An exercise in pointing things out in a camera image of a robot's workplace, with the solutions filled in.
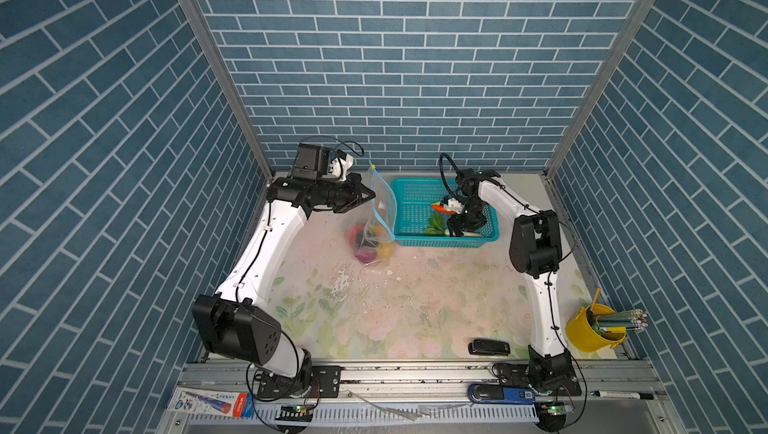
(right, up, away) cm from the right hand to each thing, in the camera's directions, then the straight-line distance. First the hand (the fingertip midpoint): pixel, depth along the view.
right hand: (460, 230), depth 100 cm
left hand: (-26, +12, -26) cm, 39 cm away
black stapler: (+1, -28, -23) cm, 36 cm away
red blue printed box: (-59, -38, -31) cm, 76 cm away
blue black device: (+3, -37, -29) cm, 47 cm away
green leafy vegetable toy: (-8, +1, +1) cm, 8 cm away
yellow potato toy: (-25, -5, -10) cm, 28 cm away
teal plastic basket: (-16, +11, +2) cm, 19 cm away
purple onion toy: (-31, -7, -9) cm, 33 cm away
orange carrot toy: (-6, +7, +2) cm, 9 cm away
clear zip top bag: (-29, -1, -17) cm, 34 cm away
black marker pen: (+33, -37, -29) cm, 57 cm away
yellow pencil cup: (+25, -23, -28) cm, 44 cm away
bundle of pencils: (+33, -17, -32) cm, 49 cm away
